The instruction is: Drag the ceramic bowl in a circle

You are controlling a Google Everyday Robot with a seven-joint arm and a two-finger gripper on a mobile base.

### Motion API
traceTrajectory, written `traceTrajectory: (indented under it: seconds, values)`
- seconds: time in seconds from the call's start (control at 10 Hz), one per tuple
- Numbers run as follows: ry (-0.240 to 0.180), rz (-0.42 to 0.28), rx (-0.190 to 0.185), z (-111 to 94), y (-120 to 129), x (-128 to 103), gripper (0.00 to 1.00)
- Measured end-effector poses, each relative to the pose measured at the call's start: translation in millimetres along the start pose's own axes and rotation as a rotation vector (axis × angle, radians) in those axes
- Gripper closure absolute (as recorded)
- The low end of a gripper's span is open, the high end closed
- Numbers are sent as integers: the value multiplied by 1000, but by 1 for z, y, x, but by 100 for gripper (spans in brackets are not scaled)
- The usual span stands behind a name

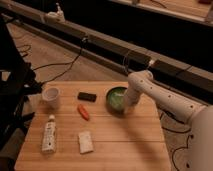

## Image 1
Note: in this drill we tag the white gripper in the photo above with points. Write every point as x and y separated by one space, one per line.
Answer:
131 99

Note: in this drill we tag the green ceramic bowl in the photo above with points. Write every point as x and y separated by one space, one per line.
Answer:
115 99

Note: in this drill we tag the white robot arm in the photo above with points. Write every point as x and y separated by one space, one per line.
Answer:
197 115

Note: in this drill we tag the black rectangular block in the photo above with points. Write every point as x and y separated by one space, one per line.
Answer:
87 96

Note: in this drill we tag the orange toy carrot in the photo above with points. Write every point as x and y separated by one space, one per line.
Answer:
83 112

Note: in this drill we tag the white paper cup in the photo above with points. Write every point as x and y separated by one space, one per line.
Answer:
52 97

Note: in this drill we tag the white tube with label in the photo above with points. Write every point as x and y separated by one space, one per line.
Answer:
49 136

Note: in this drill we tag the black equipment stand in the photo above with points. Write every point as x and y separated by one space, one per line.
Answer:
17 81

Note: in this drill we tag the long metal rail beam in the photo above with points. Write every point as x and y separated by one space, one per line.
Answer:
178 51

